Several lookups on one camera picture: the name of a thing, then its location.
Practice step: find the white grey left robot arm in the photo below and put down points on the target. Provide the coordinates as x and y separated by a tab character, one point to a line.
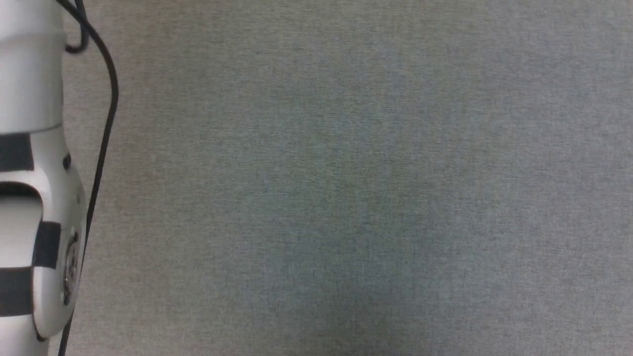
29	74

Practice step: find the grey fabric sofa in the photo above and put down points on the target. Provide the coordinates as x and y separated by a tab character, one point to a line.
346	173

